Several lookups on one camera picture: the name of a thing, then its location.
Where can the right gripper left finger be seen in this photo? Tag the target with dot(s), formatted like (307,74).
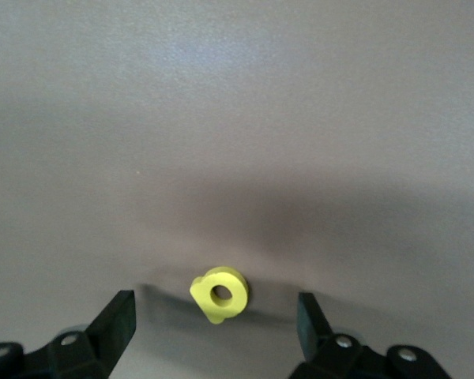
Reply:
(87,355)

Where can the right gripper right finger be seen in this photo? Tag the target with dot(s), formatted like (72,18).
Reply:
(332,359)

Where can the yellow foam letter a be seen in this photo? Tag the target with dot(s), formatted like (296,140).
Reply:
(238,301)

